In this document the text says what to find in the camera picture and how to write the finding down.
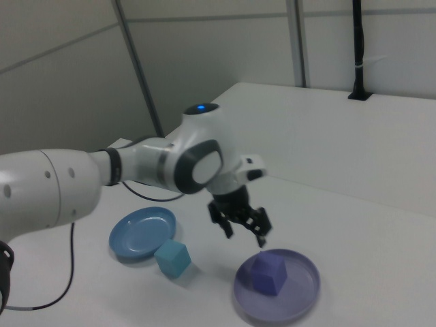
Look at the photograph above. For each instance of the purple plate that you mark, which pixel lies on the purple plate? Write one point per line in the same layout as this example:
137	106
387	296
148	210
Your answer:
299	293

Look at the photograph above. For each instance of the light blue cube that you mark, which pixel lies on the light blue cube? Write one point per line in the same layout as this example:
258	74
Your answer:
172	260

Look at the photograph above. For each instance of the grey horizontal partition rail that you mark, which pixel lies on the grey horizontal partition rail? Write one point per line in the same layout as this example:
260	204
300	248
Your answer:
221	17

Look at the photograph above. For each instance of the wide silver partition post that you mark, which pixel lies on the wide silver partition post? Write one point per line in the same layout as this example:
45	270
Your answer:
299	44

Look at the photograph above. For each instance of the blue plate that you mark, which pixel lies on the blue plate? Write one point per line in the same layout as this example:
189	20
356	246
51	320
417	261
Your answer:
141	235

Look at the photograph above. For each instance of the black pole with base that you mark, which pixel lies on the black pole with base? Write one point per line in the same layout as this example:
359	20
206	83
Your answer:
358	51

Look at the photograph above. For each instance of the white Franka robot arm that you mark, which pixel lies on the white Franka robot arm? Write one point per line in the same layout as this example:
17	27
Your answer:
204	146

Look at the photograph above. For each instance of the thin grey partition post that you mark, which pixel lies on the thin grey partition post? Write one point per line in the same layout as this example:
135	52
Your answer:
139	68

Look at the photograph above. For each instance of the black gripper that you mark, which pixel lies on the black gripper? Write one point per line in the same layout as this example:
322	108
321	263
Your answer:
231	204

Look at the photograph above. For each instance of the purple cube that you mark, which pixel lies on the purple cube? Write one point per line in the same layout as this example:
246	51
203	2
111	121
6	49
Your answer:
269	276

